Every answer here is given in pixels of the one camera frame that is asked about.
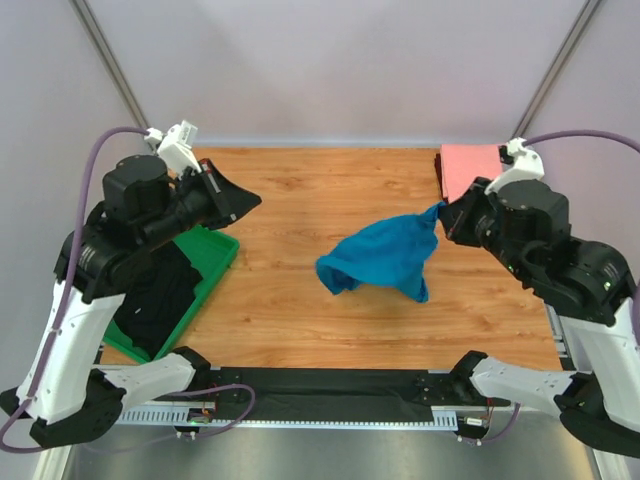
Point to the aluminium frame post left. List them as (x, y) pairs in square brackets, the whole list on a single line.
[(98, 39)]

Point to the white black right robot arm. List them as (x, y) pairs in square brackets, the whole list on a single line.
[(525, 226)]

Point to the blue t shirt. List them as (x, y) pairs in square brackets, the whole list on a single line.
[(390, 253)]

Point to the black t shirts in tray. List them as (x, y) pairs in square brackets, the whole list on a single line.
[(158, 300)]

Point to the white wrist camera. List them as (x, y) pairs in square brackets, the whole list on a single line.
[(175, 146), (527, 165)]

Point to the aluminium frame post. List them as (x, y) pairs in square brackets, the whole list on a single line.
[(561, 59), (98, 39)]

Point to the green plastic tray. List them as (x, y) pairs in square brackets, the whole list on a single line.
[(211, 253)]

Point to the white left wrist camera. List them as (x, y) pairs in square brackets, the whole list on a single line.
[(175, 146)]

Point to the black front mounting strip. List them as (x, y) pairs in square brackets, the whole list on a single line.
[(330, 395)]

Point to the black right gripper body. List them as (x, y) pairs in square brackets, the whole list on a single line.
[(461, 220)]

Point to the aluminium frame post right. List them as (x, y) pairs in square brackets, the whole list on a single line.
[(561, 59)]

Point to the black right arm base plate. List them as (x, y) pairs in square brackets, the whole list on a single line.
[(449, 389)]

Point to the folded pink t shirt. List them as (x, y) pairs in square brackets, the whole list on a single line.
[(462, 164)]

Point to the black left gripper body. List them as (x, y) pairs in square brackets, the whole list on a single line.
[(213, 195)]

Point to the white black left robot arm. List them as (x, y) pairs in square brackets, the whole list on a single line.
[(146, 205)]

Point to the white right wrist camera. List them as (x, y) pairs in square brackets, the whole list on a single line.
[(527, 165)]

